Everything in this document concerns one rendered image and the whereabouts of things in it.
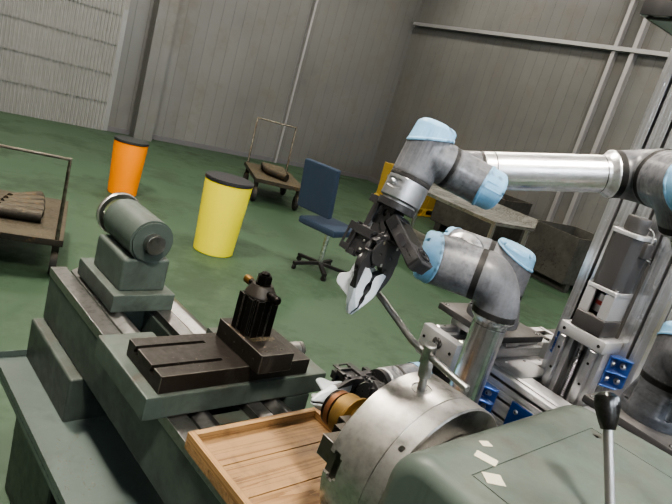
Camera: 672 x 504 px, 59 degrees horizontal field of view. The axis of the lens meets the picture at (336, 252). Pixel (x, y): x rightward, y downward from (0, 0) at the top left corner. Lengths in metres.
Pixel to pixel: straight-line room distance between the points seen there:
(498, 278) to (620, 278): 0.45
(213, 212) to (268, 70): 6.52
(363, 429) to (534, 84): 10.00
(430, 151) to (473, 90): 10.58
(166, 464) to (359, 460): 0.61
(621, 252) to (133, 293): 1.36
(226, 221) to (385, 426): 4.36
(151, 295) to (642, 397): 1.36
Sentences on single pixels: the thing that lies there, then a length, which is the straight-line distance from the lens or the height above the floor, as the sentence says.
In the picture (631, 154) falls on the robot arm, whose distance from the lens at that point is 1.31.
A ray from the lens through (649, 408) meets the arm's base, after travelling 1.52.
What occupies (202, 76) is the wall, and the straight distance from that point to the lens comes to 10.96.
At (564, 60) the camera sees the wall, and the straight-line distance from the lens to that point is 10.61.
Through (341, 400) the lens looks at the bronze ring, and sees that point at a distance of 1.18.
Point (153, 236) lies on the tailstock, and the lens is 1.84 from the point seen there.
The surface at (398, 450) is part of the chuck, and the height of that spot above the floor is 1.18.
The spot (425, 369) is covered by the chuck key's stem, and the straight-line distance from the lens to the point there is 1.00.
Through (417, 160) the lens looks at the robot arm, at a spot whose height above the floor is 1.59.
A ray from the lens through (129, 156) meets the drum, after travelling 6.55.
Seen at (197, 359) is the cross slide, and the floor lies 0.97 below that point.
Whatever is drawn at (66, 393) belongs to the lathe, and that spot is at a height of 0.63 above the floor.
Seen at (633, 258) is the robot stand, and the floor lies 1.47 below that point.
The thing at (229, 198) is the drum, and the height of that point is 0.55.
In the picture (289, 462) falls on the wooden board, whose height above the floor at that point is 0.89.
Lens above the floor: 1.66
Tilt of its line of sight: 15 degrees down
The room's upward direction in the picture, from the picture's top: 17 degrees clockwise
